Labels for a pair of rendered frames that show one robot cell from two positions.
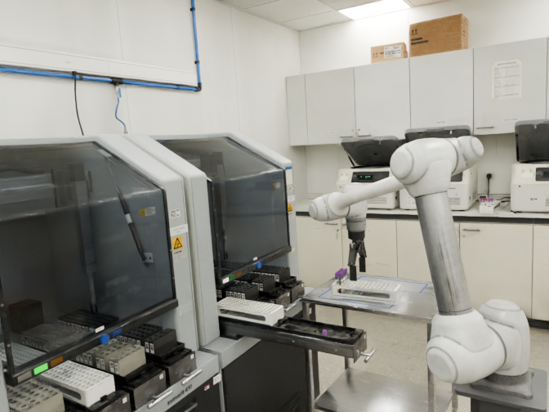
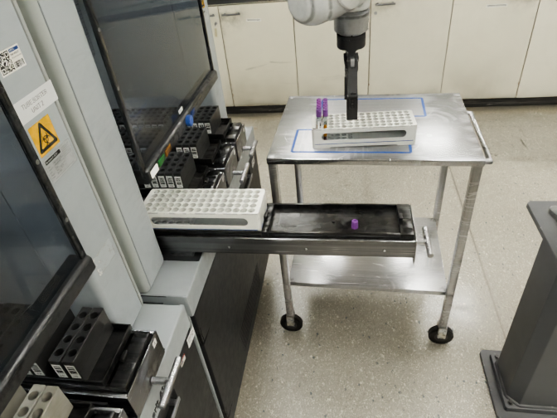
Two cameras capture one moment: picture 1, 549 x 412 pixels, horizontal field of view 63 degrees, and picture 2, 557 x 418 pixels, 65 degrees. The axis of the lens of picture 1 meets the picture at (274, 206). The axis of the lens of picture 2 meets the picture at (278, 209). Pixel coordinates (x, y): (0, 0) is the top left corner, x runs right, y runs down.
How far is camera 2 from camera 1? 99 cm
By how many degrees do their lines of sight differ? 34
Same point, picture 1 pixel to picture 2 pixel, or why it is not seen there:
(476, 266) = (388, 49)
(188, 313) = (112, 262)
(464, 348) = not seen: outside the picture
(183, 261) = (71, 172)
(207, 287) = (127, 196)
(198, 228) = (76, 84)
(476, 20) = not seen: outside the picture
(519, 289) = (431, 70)
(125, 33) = not seen: outside the picture
